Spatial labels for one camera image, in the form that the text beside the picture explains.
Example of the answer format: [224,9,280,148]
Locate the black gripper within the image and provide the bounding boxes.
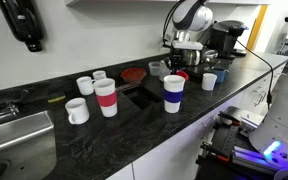
[169,48,186,70]

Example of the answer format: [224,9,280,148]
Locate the red silicone lid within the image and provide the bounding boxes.
[177,70,189,81]

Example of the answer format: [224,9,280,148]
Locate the white cup with blue band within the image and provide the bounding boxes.
[163,75,185,113]

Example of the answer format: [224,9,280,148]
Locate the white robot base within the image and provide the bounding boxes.
[249,73,288,168]

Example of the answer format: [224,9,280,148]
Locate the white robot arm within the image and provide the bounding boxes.
[169,0,213,72]

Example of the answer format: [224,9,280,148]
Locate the clear plastic cup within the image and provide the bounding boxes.
[148,61,160,76]

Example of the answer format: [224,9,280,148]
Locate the white cup with red band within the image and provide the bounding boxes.
[94,78,117,117]

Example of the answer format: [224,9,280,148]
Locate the small white cup at back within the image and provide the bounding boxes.
[93,70,106,80]

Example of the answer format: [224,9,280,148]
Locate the white mug behind red cup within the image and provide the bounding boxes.
[76,76,94,95]

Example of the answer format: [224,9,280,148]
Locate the stainless steel carafe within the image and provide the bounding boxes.
[184,50,200,66]

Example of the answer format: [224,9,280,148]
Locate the white cylindrical canister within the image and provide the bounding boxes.
[159,60,170,81]

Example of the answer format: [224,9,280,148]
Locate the small white mug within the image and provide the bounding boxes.
[202,73,217,91]

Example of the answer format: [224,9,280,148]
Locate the teal metal mug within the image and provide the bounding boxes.
[212,67,228,83]

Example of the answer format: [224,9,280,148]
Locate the red-brown plate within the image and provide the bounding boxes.
[120,68,146,82]

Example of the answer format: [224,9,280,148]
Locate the black coffee machine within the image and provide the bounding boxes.
[208,20,248,60]

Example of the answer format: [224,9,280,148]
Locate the white mug near sink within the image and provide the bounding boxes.
[65,98,90,125]

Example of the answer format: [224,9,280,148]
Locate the yellow green sponge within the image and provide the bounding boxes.
[48,92,66,103]

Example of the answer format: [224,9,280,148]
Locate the black soap dispenser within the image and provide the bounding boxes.
[0,0,43,52]

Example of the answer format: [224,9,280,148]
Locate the stainless steel sink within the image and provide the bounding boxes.
[0,111,57,180]

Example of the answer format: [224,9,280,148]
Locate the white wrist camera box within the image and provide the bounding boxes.
[172,41,203,50]

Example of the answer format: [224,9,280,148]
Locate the black cable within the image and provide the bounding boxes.
[235,39,275,109]

